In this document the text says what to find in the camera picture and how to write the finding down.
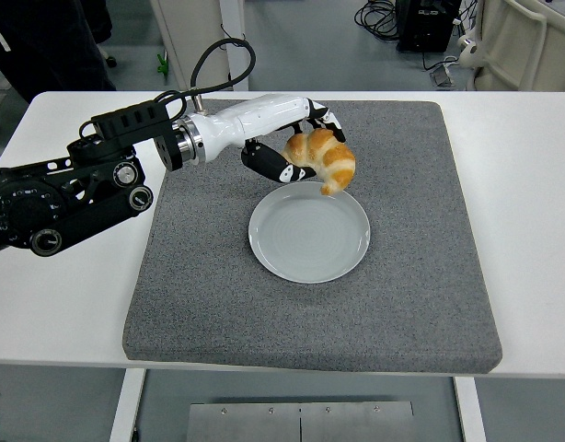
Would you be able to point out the grey square foam mat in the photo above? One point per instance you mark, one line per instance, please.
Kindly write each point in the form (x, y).
(402, 184)

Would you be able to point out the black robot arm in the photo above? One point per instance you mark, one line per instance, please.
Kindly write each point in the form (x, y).
(80, 216)

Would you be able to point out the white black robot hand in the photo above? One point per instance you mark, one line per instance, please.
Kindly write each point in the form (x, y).
(245, 119)

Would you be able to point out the white table leg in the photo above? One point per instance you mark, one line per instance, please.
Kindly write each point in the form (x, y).
(471, 414)
(126, 410)

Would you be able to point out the white cabinet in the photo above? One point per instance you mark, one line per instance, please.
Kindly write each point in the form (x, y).
(186, 23)

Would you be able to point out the cream machine housing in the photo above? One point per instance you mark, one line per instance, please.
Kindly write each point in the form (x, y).
(517, 46)

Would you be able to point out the golden croissant bread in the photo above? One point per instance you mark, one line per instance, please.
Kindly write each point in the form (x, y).
(333, 161)

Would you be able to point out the small green object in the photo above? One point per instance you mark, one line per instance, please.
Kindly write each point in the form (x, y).
(162, 64)

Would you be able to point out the person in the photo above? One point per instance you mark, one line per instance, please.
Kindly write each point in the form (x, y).
(48, 41)

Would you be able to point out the small grey floor box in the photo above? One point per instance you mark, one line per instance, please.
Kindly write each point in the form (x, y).
(442, 77)

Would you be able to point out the round grey plate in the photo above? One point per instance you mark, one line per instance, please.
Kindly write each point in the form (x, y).
(310, 235)

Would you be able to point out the black computer case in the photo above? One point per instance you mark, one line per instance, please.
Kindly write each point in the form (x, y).
(425, 27)

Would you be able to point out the white square post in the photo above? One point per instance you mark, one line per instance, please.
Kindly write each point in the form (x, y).
(236, 60)

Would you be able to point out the black caster wheel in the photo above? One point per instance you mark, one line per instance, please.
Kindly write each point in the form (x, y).
(111, 61)

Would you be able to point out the grey metal plate with screws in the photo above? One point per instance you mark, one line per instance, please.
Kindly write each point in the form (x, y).
(301, 423)

